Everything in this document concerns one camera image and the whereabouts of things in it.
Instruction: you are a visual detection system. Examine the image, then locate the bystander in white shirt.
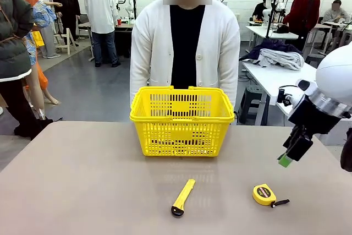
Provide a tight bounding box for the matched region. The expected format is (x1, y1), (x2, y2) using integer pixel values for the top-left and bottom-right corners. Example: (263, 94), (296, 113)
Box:
(84, 0), (122, 68)

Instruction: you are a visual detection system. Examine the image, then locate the seated bystander in black top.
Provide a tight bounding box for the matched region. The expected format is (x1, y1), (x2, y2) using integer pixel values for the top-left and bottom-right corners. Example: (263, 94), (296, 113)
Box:
(251, 0), (269, 23)

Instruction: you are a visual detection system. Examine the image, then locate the bystander in black coat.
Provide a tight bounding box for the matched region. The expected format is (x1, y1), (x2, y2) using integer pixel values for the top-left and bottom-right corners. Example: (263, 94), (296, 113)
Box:
(52, 0), (82, 47)

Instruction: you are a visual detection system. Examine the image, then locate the seated bystander in grey top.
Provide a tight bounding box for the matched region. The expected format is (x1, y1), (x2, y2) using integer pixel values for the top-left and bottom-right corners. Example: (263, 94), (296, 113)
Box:
(322, 0), (351, 24)

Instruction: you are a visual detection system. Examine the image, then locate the person's left forearm white sleeve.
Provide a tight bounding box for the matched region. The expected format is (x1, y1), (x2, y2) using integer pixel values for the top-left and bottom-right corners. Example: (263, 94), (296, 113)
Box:
(217, 61), (240, 108)

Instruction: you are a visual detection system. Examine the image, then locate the yellow utility knife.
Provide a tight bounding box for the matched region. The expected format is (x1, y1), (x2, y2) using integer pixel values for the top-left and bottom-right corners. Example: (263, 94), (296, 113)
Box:
(170, 178), (196, 217)

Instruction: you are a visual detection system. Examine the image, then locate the bystander in red sweater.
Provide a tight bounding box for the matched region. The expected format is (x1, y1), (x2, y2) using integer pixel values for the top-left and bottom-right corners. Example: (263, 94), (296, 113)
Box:
(282, 0), (321, 51)

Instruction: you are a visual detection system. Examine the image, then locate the yellow tape measure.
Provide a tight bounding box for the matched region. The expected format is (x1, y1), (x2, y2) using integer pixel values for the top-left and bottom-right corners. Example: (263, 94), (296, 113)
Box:
(252, 183), (290, 209)

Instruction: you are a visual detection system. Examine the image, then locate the white work table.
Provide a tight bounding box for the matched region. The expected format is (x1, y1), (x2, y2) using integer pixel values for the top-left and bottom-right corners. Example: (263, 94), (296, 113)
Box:
(245, 24), (299, 54)
(241, 60), (318, 125)

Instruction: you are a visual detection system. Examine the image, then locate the grey white cloth pile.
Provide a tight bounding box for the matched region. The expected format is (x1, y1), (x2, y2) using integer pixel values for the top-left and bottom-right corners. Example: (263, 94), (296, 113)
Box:
(258, 48), (305, 70)

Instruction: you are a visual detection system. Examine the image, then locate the wooden folding chair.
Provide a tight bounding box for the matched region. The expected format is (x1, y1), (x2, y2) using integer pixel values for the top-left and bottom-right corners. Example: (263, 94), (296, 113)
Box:
(53, 27), (79, 56)

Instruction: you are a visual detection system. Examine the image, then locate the mannequin in orange garment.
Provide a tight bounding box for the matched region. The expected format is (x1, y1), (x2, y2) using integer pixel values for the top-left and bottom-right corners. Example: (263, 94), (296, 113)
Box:
(5, 0), (60, 122)

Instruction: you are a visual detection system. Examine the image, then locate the person in white cardigan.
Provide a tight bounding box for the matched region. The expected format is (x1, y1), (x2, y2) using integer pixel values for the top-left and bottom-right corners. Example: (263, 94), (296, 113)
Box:
(129, 0), (241, 114)

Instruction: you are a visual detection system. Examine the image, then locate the mannequin in blue patterned dress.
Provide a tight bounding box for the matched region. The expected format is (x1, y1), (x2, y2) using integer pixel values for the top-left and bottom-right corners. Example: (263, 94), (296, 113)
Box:
(23, 0), (64, 59)

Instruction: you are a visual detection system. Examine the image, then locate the yellow sign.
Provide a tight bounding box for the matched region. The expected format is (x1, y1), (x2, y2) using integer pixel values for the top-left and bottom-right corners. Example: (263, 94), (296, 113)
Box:
(31, 31), (45, 47)

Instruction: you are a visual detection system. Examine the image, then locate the bystander in green padded jacket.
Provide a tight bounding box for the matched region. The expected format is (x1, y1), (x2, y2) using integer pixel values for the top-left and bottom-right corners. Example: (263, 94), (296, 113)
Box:
(0, 0), (42, 139)

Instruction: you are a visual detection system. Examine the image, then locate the yellow plastic shopping basket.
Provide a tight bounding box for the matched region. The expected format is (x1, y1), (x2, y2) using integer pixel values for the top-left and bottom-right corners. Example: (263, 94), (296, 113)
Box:
(129, 85), (235, 157)

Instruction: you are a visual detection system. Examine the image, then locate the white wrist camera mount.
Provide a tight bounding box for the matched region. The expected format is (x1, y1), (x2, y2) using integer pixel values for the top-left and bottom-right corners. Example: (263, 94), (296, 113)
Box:
(277, 79), (313, 107)

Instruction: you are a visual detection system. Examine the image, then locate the person's right forearm white sleeve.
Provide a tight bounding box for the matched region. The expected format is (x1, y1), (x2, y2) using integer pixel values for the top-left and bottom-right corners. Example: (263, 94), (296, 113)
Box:
(129, 61), (151, 108)

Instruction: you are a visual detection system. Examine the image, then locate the pile of clothes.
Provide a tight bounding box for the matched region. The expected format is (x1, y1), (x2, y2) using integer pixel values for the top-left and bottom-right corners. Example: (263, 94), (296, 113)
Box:
(239, 39), (303, 64)

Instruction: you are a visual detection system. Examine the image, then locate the grey plastic step stool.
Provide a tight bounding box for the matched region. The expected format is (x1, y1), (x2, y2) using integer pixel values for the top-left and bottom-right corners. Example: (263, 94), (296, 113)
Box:
(305, 53), (325, 68)
(236, 85), (269, 126)

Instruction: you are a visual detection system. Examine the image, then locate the dark work table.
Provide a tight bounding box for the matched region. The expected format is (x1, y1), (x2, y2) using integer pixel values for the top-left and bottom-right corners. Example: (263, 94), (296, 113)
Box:
(114, 23), (135, 57)

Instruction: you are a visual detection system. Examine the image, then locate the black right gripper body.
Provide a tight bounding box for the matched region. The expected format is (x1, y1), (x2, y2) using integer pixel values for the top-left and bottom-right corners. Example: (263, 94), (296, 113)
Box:
(288, 100), (343, 136)

